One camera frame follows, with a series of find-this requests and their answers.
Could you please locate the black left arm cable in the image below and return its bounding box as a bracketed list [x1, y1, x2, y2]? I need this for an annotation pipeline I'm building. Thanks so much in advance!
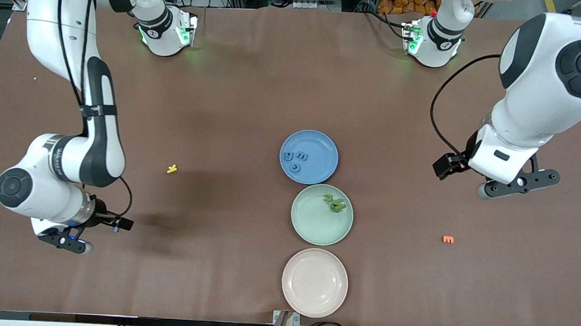
[428, 50, 502, 159]

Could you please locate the green plate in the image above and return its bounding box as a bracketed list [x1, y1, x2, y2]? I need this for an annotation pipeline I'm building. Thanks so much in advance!
[289, 183, 356, 248]

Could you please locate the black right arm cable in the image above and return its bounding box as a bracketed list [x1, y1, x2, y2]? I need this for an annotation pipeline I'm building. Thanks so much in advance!
[47, 0, 144, 220]

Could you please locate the beige plate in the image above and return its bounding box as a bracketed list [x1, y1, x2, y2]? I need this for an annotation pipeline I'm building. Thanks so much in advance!
[280, 247, 351, 320]

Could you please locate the blue plate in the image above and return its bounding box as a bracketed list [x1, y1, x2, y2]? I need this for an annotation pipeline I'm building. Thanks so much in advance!
[278, 128, 341, 187]

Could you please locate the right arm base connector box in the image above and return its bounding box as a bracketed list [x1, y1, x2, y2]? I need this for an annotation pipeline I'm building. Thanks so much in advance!
[176, 12, 199, 48]

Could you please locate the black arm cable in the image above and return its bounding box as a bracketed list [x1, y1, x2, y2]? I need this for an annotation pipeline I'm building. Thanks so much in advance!
[428, 50, 502, 159]
[47, 0, 144, 220]

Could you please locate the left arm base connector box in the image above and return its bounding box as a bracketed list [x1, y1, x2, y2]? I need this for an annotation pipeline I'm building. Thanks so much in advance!
[400, 21, 424, 55]

